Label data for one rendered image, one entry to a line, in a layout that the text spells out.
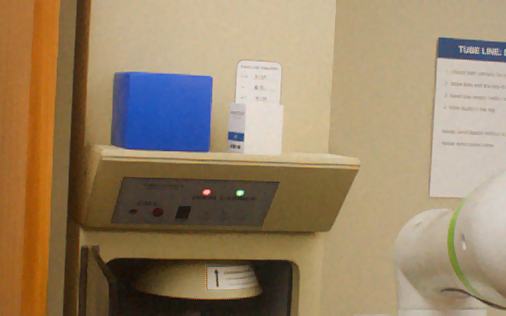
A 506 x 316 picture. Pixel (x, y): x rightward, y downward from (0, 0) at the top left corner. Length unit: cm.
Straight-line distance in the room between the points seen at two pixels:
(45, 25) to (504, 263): 67
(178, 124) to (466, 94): 84
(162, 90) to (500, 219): 58
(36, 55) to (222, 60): 26
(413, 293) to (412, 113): 79
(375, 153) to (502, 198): 115
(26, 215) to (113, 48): 24
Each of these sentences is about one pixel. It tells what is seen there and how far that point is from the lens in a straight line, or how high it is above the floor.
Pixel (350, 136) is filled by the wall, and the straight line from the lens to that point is 207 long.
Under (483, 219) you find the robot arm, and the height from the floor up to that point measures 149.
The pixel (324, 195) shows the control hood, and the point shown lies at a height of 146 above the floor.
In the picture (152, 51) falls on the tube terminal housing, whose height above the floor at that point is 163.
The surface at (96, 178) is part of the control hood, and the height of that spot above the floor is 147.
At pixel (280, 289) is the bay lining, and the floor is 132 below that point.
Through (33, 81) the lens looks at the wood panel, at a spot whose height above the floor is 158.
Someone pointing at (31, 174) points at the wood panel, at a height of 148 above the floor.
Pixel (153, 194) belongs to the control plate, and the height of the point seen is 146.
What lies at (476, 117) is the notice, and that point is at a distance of 217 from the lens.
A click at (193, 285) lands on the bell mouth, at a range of 159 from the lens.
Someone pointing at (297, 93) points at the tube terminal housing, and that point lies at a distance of 158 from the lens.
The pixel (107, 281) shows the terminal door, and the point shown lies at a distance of 123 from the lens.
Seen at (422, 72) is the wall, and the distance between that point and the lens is 212.
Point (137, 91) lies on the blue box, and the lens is 141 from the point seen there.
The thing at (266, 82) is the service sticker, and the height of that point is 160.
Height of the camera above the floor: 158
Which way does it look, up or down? 3 degrees down
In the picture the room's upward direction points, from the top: 3 degrees clockwise
